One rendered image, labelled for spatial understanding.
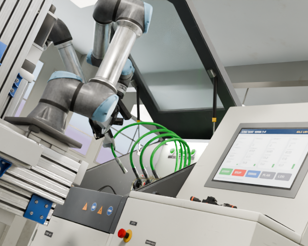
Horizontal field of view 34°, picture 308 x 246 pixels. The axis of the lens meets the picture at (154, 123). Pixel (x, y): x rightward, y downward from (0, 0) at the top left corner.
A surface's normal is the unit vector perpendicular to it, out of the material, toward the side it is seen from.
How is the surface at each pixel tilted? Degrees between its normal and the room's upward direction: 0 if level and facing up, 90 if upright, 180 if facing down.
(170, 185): 90
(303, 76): 90
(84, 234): 90
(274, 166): 76
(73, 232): 90
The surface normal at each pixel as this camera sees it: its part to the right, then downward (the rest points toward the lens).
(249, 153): -0.63, -0.64
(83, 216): -0.73, -0.44
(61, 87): 0.07, -0.26
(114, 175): 0.59, -0.01
